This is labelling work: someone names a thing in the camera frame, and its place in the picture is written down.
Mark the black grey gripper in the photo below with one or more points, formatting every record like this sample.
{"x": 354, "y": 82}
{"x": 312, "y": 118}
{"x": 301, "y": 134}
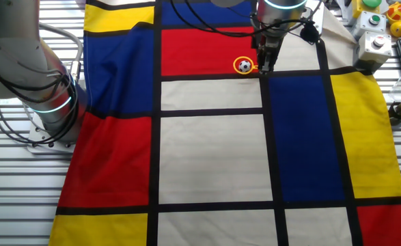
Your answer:
{"x": 271, "y": 46}

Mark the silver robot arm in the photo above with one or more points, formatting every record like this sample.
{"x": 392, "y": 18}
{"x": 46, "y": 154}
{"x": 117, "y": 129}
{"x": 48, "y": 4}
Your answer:
{"x": 9, "y": 51}

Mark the small soccer ball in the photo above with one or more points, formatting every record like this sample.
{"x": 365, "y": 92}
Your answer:
{"x": 245, "y": 66}

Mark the colour block patterned cloth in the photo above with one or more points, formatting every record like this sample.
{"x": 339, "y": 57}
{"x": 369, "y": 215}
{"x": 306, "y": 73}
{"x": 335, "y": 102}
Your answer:
{"x": 214, "y": 157}

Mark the grey box with green button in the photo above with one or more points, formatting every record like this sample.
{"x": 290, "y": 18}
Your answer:
{"x": 367, "y": 25}

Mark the yellow box with green button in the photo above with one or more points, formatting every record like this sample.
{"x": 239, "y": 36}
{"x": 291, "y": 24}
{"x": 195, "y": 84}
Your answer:
{"x": 360, "y": 8}

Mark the orange yellow toy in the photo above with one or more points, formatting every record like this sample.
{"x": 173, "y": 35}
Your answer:
{"x": 398, "y": 13}

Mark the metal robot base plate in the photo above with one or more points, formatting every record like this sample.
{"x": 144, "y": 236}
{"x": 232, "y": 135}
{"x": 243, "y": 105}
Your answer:
{"x": 36, "y": 140}

